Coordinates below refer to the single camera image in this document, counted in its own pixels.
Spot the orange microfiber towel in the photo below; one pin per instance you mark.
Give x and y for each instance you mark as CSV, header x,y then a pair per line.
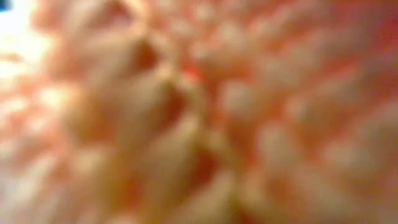
x,y
199,112

